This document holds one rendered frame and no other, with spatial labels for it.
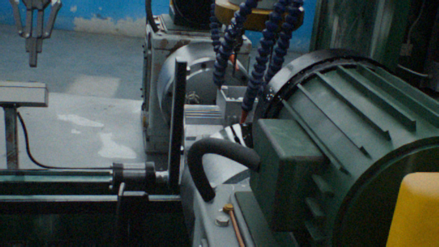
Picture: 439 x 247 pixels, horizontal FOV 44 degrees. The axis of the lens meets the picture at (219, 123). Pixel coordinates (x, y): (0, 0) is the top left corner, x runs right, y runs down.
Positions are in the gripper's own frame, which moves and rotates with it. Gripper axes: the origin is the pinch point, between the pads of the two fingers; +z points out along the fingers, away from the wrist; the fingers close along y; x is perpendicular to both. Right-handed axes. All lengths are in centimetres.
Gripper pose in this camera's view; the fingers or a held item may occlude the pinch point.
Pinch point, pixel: (33, 52)
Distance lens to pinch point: 142.2
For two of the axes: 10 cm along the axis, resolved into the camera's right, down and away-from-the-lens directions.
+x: -2.0, 1.3, 9.7
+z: 0.0, 9.9, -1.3
